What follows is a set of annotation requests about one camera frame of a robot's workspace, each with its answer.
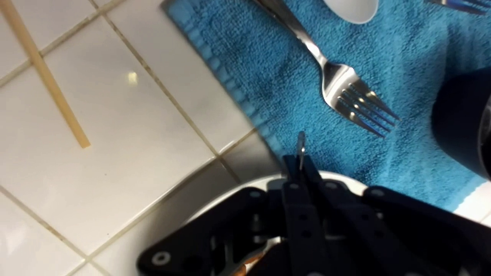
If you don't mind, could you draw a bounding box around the white plastic spoon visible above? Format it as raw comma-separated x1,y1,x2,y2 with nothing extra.
323,0,381,25

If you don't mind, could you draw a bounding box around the black measuring cup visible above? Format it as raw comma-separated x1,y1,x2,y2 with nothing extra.
430,67,491,180

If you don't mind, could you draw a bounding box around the silver fork thick handle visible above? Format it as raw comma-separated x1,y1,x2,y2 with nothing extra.
252,0,401,137

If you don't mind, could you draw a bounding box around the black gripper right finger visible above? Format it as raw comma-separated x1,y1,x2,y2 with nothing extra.
306,154,491,276

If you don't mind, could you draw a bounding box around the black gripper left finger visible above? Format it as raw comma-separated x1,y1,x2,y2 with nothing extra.
137,154,309,276

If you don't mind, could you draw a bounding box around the white plate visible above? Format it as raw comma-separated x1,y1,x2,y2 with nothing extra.
183,170,370,276

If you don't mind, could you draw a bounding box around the silver fork slim handle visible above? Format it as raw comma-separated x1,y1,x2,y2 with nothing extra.
424,0,491,15

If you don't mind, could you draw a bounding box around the blue towel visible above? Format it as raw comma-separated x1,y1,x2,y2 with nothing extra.
160,0,491,212

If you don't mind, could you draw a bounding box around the wooden chopstick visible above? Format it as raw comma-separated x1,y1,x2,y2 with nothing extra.
0,0,93,150

